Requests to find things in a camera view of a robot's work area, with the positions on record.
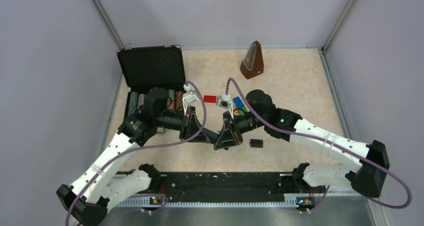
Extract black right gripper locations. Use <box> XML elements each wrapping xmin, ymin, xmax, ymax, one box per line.
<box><xmin>214</xmin><ymin>111</ymin><xmax>267</xmax><ymax>150</ymax></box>

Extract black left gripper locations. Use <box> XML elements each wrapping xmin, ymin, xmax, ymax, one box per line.
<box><xmin>155</xmin><ymin>105</ymin><xmax>211</xmax><ymax>142</ymax></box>

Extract black battery cover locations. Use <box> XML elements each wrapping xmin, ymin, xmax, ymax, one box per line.
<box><xmin>250</xmin><ymin>139</ymin><xmax>264</xmax><ymax>148</ymax></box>

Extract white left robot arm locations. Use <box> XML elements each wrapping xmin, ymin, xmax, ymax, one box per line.
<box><xmin>56</xmin><ymin>82</ymin><xmax>203</xmax><ymax>225</ymax></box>

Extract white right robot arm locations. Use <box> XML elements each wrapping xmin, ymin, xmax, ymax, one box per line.
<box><xmin>214</xmin><ymin>89</ymin><xmax>390</xmax><ymax>198</ymax></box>

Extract colourful toy brick train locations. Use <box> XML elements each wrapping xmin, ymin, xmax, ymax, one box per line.
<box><xmin>233</xmin><ymin>97</ymin><xmax>248</xmax><ymax>115</ymax></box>

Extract red toy brick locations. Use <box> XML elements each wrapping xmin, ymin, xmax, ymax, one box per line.
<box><xmin>203</xmin><ymin>95</ymin><xmax>217</xmax><ymax>104</ymax></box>

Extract black poker chip case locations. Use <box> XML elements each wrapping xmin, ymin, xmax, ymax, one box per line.
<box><xmin>116</xmin><ymin>45</ymin><xmax>186</xmax><ymax>117</ymax></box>

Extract brown wooden metronome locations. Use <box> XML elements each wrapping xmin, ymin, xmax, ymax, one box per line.
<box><xmin>239</xmin><ymin>41</ymin><xmax>264</xmax><ymax>80</ymax></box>

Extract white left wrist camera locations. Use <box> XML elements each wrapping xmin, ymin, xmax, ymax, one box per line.
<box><xmin>182</xmin><ymin>91</ymin><xmax>200</xmax><ymax>107</ymax></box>

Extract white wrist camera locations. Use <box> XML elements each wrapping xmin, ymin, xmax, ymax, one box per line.
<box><xmin>182</xmin><ymin>91</ymin><xmax>200</xmax><ymax>107</ymax></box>
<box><xmin>216</xmin><ymin>94</ymin><xmax>233</xmax><ymax>111</ymax></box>

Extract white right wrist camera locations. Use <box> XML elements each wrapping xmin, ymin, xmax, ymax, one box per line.
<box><xmin>216</xmin><ymin>94</ymin><xmax>233</xmax><ymax>111</ymax></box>

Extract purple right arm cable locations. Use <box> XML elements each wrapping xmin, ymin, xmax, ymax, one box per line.
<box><xmin>225</xmin><ymin>78</ymin><xmax>413</xmax><ymax>209</ymax></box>

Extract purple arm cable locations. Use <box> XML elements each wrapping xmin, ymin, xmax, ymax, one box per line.
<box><xmin>225</xmin><ymin>78</ymin><xmax>413</xmax><ymax>209</ymax></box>
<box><xmin>65</xmin><ymin>81</ymin><xmax>208</xmax><ymax>226</ymax></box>

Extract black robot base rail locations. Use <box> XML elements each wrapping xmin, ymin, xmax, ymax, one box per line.
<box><xmin>118</xmin><ymin>171</ymin><xmax>326</xmax><ymax>211</ymax></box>

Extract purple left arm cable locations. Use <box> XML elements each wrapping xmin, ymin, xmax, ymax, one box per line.
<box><xmin>65</xmin><ymin>81</ymin><xmax>208</xmax><ymax>226</ymax></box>

